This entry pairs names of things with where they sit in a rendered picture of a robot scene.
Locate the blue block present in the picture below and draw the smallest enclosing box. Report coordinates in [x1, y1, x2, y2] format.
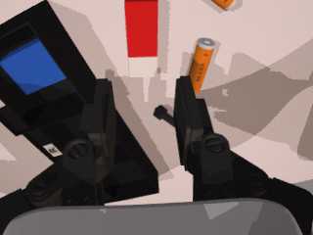
[0, 38, 66, 95]

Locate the black bolt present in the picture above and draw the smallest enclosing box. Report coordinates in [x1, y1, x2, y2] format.
[153, 105, 174, 127]

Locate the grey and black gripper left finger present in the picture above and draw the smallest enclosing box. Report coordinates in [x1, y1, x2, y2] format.
[0, 78, 116, 235]

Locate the black three-compartment tray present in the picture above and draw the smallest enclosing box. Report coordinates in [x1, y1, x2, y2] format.
[0, 0, 159, 204]

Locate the orange aa battery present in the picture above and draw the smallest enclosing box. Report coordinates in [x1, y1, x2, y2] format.
[188, 37, 215, 93]
[211, 0, 238, 11]

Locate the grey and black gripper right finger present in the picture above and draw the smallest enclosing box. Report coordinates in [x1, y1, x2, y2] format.
[173, 75, 313, 235]

